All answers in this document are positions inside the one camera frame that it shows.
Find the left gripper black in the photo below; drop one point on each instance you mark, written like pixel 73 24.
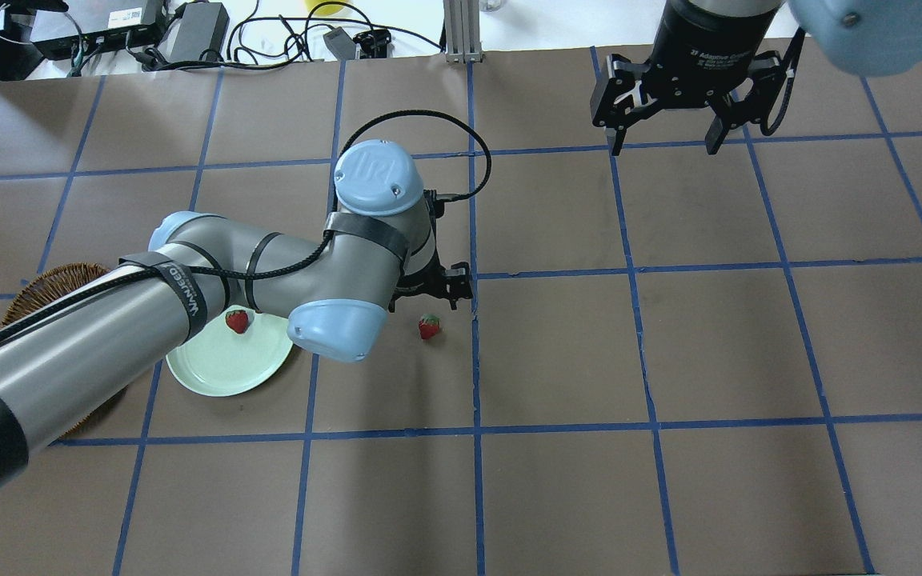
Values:
pixel 454 283

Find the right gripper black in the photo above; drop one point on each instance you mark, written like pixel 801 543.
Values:
pixel 705 40

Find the red strawberry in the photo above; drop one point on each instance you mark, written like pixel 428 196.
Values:
pixel 238 320
pixel 429 326

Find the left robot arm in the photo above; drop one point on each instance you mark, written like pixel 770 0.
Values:
pixel 378 245

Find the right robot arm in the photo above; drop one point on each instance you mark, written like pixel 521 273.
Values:
pixel 861 38

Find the light green plate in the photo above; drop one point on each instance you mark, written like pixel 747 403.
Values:
pixel 220 363

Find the yellow tape roll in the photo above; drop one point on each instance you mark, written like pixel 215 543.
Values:
pixel 324 9

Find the black power adapter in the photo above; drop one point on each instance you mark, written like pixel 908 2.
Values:
pixel 201 27

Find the brown wicker basket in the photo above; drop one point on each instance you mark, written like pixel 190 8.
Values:
pixel 52 285

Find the aluminium frame post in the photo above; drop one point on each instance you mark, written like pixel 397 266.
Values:
pixel 461 31

